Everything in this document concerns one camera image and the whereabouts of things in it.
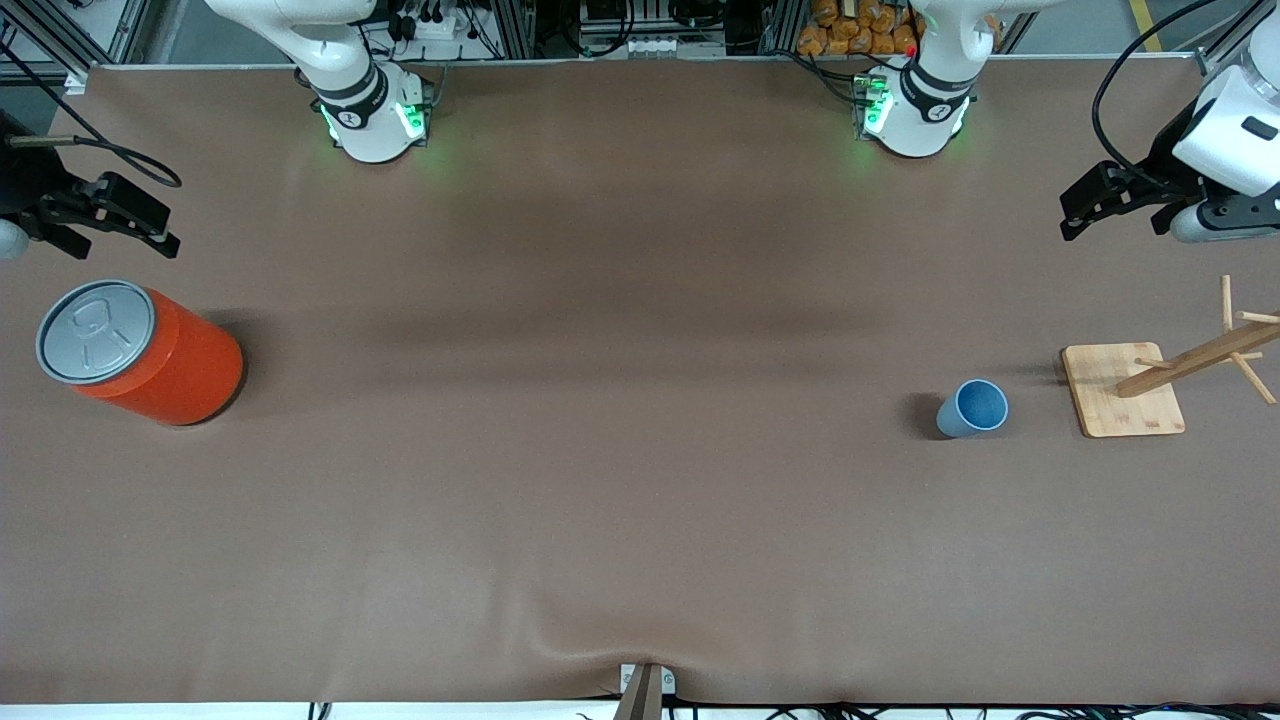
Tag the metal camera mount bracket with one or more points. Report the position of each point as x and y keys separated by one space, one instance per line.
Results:
x=645 y=695

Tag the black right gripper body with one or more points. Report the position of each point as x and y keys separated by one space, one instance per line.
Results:
x=28 y=180

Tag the light blue plastic cup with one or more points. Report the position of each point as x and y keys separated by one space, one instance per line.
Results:
x=975 y=410

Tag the wooden cup rack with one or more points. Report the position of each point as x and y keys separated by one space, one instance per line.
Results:
x=1125 y=395

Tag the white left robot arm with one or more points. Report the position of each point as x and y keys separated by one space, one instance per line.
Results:
x=930 y=110

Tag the orange can with grey lid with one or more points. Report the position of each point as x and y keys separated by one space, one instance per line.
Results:
x=170 y=365

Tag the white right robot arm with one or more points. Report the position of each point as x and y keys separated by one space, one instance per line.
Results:
x=370 y=120

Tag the orange snack packs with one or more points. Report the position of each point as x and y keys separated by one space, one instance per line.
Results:
x=855 y=30

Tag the aluminium frame corner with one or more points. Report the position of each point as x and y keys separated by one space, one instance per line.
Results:
x=1215 y=65

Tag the aluminium frame struts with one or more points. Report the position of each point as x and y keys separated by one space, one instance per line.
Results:
x=135 y=30

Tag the white power strip with plugs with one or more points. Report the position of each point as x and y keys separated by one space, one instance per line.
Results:
x=435 y=25

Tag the white connector strip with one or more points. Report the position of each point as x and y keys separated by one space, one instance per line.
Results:
x=655 y=46

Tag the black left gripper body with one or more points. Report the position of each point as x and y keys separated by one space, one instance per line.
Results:
x=1160 y=163

